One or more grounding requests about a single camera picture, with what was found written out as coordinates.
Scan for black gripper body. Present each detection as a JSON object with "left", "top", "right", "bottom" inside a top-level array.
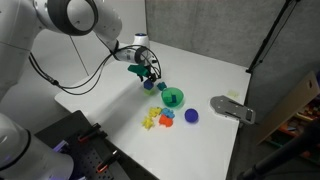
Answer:
[{"left": 139, "top": 65, "right": 159, "bottom": 81}]

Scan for small blue block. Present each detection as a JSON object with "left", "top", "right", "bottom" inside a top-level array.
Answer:
[{"left": 143, "top": 79, "right": 155, "bottom": 91}]

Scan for lime green block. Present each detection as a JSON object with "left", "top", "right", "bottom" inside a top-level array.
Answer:
[{"left": 143, "top": 87, "right": 156, "bottom": 97}]

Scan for translucent green bowl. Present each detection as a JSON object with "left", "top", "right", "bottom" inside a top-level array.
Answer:
[{"left": 160, "top": 86, "right": 185, "bottom": 109}]

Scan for teal toy animal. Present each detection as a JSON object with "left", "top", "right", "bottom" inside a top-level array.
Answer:
[{"left": 156, "top": 81, "right": 168, "bottom": 92}]

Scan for light blue toy animal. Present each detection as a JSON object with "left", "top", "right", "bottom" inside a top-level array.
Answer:
[{"left": 161, "top": 107, "right": 176, "bottom": 119}]

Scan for orange toy animal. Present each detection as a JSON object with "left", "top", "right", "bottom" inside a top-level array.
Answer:
[{"left": 158, "top": 114, "right": 174, "bottom": 128}]

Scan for yellow toy turtle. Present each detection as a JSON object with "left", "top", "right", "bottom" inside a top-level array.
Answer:
[{"left": 141, "top": 115, "right": 156, "bottom": 130}]

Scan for black red clamp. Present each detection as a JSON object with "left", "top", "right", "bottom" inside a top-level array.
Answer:
[
  {"left": 95, "top": 149, "right": 122, "bottom": 174},
  {"left": 78, "top": 123, "right": 103, "bottom": 144}
]

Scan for pale yellow table sticker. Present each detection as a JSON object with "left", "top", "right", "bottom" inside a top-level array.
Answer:
[{"left": 227, "top": 89, "right": 240, "bottom": 99}]

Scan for grey metal plate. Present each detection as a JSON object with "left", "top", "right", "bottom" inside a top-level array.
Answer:
[{"left": 209, "top": 95, "right": 257, "bottom": 126}]

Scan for black pegboard base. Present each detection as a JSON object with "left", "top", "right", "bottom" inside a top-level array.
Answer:
[{"left": 34, "top": 109, "right": 158, "bottom": 180}]

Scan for black tripod pole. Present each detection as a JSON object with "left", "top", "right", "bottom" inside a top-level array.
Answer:
[{"left": 245, "top": 0, "right": 301, "bottom": 74}]

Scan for wooden toy shelf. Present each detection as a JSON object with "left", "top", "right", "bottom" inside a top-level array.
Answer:
[{"left": 256, "top": 70, "right": 320, "bottom": 168}]

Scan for black stand leg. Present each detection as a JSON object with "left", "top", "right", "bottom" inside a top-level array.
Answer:
[{"left": 236, "top": 121, "right": 320, "bottom": 180}]

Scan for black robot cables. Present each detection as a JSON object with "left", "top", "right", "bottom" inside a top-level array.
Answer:
[{"left": 28, "top": 44, "right": 163, "bottom": 96}]

